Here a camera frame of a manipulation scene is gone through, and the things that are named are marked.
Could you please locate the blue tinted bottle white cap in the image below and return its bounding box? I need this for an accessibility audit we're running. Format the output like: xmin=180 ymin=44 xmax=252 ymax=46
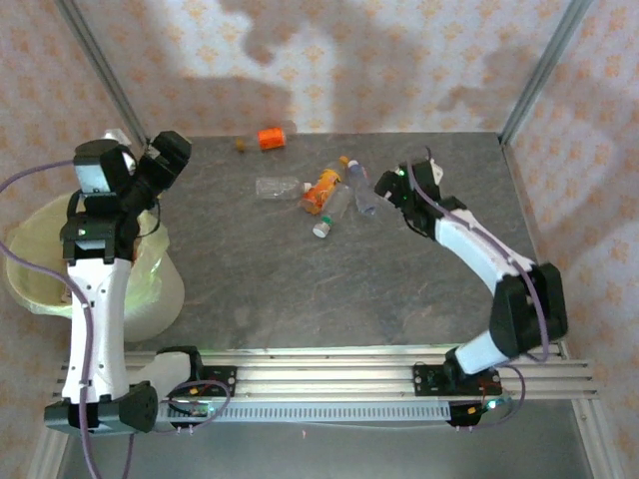
xmin=347 ymin=159 xmax=378 ymax=217

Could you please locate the clear bottle green ringed cap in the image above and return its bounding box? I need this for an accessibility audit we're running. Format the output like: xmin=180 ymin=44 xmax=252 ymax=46
xmin=312 ymin=184 xmax=352 ymax=239

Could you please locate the orange soda bottle orange cap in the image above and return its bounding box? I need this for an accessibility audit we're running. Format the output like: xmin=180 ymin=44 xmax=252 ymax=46
xmin=300 ymin=155 xmax=349 ymax=217

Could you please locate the orange label bottle brown cap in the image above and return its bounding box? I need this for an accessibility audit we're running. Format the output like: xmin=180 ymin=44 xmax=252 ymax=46
xmin=236 ymin=121 xmax=298 ymax=153

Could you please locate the clear unlabeled bottle white cap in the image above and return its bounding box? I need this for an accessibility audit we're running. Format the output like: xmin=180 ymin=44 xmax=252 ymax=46
xmin=255 ymin=175 xmax=314 ymax=201

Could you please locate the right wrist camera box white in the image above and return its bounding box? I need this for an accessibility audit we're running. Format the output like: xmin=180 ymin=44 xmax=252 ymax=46
xmin=422 ymin=158 xmax=445 ymax=185

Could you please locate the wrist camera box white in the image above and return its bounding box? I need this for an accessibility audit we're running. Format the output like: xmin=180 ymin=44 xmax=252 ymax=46
xmin=102 ymin=128 xmax=139 ymax=174
xmin=422 ymin=158 xmax=445 ymax=185

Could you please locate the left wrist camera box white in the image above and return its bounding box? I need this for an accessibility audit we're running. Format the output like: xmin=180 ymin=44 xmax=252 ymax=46
xmin=102 ymin=128 xmax=139 ymax=174

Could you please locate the aluminium frame post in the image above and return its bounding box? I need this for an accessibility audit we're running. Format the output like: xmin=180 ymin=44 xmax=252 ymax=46
xmin=53 ymin=0 xmax=151 ymax=151
xmin=498 ymin=0 xmax=596 ymax=147

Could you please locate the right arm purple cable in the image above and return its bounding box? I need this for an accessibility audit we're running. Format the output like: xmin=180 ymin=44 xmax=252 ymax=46
xmin=406 ymin=145 xmax=551 ymax=431

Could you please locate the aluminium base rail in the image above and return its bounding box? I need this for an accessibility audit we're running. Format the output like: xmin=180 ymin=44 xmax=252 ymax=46
xmin=53 ymin=346 xmax=599 ymax=400

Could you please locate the slotted grey cable tray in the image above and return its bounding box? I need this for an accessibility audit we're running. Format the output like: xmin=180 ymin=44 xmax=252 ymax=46
xmin=152 ymin=401 xmax=453 ymax=424

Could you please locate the aluminium frame leg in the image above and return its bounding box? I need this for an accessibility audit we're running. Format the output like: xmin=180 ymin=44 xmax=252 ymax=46
xmin=572 ymin=398 xmax=625 ymax=479
xmin=24 ymin=431 xmax=66 ymax=479

